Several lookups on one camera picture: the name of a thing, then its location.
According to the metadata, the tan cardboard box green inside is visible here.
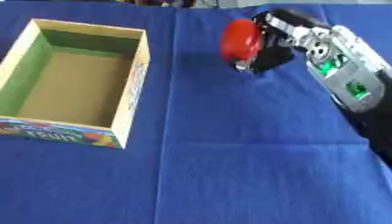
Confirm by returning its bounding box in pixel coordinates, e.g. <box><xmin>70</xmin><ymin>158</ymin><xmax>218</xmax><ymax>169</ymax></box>
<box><xmin>0</xmin><ymin>17</ymin><xmax>152</xmax><ymax>150</ymax></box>

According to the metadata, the red toy apple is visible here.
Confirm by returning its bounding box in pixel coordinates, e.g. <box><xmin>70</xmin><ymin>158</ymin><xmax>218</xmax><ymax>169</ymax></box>
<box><xmin>219</xmin><ymin>17</ymin><xmax>265</xmax><ymax>64</ymax></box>

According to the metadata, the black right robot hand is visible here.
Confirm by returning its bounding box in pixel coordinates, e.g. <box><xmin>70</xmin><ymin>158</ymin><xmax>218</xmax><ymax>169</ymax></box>
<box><xmin>231</xmin><ymin>8</ymin><xmax>334</xmax><ymax>74</ymax></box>

